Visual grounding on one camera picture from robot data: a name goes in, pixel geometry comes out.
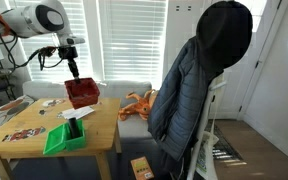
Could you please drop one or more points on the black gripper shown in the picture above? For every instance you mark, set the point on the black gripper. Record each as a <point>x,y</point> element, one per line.
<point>73,68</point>

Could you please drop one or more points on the red woven basket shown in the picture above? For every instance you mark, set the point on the red woven basket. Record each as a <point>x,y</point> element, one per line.
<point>84,93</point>

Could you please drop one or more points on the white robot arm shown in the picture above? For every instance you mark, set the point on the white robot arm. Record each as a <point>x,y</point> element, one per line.
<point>34,18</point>

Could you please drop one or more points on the white window blind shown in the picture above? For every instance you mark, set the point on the white window blind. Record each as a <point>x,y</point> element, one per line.
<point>134,43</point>
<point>50,71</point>

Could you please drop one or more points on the white paper napkin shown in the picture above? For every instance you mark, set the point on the white paper napkin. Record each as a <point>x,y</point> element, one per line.
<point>79,112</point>

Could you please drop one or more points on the black cylindrical can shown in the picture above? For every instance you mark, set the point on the black cylindrical can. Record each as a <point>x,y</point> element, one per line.
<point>74,128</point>

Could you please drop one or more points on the green plastic hinged box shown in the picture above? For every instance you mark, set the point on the green plastic hinged box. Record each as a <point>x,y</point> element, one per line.
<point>60,141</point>

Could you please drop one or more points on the orange octopus plush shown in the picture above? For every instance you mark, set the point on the orange octopus plush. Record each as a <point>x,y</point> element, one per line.
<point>137,108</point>

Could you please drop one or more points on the light grey sofa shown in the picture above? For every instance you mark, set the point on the light grey sofa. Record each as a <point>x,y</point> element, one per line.
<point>130,128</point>

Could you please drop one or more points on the patterned cushion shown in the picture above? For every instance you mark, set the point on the patterned cushion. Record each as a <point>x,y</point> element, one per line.
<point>7,110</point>

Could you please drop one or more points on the dark blue rug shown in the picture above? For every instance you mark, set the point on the dark blue rug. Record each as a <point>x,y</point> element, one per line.
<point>124,163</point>

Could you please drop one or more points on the blue grey puffer jacket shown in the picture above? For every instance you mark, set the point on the blue grey puffer jacket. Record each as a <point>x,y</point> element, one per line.
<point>180,106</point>

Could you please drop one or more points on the small cardboard box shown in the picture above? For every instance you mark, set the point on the small cardboard box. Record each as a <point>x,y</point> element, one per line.
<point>142,169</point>

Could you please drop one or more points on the white coat rack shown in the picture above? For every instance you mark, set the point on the white coat rack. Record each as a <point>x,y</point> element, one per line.
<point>214,96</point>

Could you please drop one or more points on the white printed tote bag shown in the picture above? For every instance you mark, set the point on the white printed tote bag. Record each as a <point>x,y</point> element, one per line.
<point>205,160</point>

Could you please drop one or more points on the white door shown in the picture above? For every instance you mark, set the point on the white door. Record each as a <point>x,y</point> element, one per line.
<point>240,86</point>

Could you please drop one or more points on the black striped floor mat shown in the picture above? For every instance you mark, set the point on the black striped floor mat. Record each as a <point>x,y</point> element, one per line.
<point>229,150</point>

